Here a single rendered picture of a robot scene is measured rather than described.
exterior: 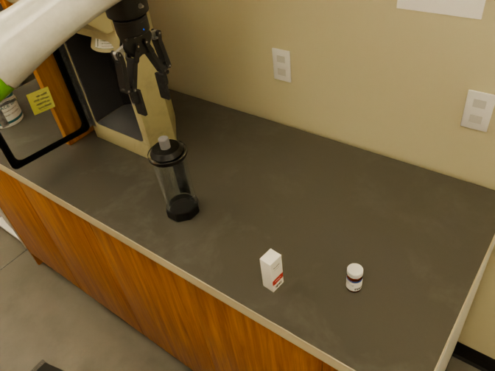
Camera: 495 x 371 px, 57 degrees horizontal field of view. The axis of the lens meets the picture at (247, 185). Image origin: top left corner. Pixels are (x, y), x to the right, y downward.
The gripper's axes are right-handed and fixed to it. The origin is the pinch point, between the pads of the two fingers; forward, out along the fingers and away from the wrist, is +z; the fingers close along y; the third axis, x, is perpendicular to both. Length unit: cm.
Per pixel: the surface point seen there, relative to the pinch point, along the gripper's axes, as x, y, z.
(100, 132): -53, -12, 36
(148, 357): -31, 19, 133
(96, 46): -39.6, -13.9, 0.6
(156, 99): -25.2, -20.0, 18.8
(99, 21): -25.2, -8.5, -11.6
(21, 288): -118, 30, 134
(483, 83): 63, -56, 9
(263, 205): 19.8, -14.0, 39.4
